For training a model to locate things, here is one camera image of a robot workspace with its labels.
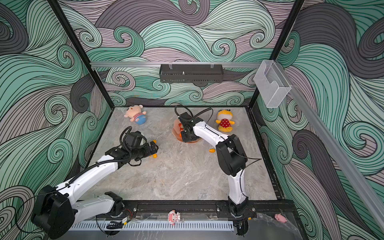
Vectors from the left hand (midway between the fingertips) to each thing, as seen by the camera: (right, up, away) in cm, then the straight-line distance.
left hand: (153, 148), depth 83 cm
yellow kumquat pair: (+36, -4, +12) cm, 38 cm away
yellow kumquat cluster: (+3, -2, -8) cm, 9 cm away
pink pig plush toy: (-20, +22, +24) cm, 38 cm away
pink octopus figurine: (+13, -29, -15) cm, 35 cm away
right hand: (+20, +5, +10) cm, 23 cm away
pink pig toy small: (+64, -30, -14) cm, 72 cm away
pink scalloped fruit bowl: (+12, +9, +18) cm, 23 cm away
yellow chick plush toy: (+45, +18, +20) cm, 53 cm away
